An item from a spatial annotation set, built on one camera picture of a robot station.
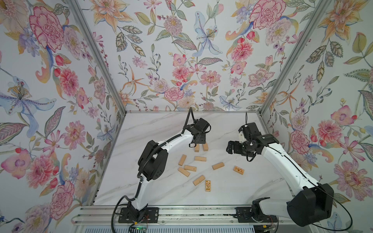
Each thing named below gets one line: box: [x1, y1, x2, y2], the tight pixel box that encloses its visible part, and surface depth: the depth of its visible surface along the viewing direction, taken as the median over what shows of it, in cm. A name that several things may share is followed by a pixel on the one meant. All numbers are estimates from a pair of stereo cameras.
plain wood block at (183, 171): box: [177, 166, 191, 178], surface depth 90 cm
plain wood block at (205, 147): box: [203, 142, 209, 152], surface depth 100 cm
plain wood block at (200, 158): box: [194, 156, 207, 162], surface depth 97 cm
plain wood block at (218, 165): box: [211, 162, 225, 170], surface depth 94 cm
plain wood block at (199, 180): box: [192, 174, 206, 186], surface depth 87 cm
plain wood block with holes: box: [184, 165, 197, 172], surface depth 92 cm
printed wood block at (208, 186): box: [205, 180, 211, 192], surface depth 85 cm
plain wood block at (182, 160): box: [178, 154, 187, 167], surface depth 95 cm
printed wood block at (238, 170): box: [233, 165, 245, 175], surface depth 90 cm
